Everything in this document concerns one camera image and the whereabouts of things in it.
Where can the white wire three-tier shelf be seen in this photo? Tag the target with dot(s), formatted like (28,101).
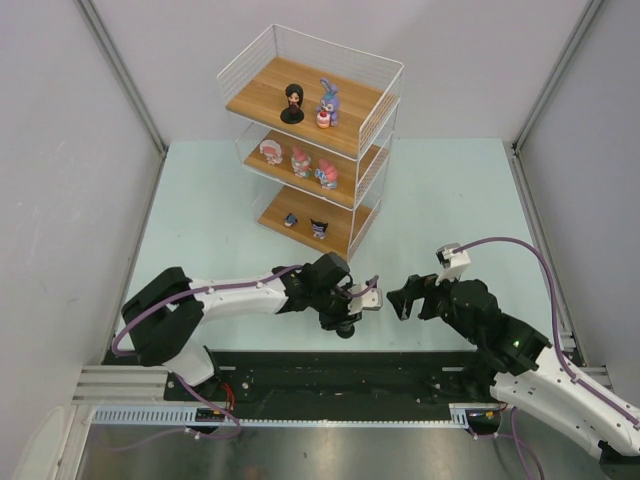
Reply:
(253,88)

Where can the aluminium frame rail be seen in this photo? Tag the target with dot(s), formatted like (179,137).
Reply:
(112,384)

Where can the black eared purple figurine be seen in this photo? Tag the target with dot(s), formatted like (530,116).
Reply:
(319,229)

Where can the pink bunny blue bow figurine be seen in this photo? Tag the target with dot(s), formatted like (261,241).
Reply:
(327,174)

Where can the small blue lying figurine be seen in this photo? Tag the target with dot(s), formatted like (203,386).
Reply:
(290,220)

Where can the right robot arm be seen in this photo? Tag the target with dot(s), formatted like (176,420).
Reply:
(516,364)

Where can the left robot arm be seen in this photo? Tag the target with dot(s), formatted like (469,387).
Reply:
(160,321)

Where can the white pink round figurine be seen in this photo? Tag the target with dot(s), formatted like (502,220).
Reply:
(272,151)

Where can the black duck figurine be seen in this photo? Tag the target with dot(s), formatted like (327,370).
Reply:
(345,331)
(293,113)

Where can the pink bunny flower crown figurine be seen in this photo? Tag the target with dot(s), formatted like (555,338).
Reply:
(301,163)

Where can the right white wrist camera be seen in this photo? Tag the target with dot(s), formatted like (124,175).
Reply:
(454,260)

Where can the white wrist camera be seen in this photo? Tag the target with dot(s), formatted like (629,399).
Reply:
(454,260)
(364,297)

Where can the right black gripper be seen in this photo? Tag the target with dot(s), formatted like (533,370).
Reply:
(426,296)

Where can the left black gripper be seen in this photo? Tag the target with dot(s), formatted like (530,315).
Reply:
(338,319)

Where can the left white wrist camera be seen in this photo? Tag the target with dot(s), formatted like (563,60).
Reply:
(364,297)

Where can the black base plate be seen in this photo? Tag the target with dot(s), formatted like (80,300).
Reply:
(350,387)

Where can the purple rabbit figurine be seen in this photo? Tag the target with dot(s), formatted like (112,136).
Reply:
(327,113)

